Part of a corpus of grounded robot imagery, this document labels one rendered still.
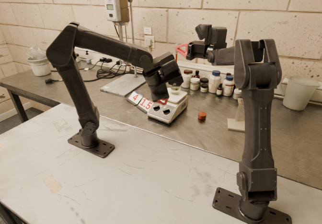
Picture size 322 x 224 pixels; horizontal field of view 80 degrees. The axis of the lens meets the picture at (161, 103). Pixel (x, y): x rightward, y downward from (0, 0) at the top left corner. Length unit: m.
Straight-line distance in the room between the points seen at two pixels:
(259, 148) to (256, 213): 0.17
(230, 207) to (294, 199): 0.21
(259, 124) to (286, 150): 0.40
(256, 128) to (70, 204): 0.55
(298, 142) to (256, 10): 0.71
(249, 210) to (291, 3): 0.99
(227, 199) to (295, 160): 0.34
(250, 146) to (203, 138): 0.34
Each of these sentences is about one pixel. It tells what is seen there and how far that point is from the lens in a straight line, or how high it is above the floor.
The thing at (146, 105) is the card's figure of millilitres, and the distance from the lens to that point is 1.01.
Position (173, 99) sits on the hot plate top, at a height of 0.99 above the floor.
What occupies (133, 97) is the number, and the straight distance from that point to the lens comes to 1.10.
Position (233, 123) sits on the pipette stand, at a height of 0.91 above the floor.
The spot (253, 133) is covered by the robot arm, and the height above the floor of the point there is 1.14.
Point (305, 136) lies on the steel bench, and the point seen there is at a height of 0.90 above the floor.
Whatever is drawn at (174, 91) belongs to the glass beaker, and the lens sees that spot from 0.95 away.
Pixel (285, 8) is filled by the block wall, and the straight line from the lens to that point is 1.26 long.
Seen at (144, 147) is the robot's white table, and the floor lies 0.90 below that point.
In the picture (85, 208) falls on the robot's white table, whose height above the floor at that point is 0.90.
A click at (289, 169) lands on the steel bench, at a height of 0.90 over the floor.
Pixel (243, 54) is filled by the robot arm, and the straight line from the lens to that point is 0.52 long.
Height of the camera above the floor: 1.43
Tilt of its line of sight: 30 degrees down
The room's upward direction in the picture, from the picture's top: straight up
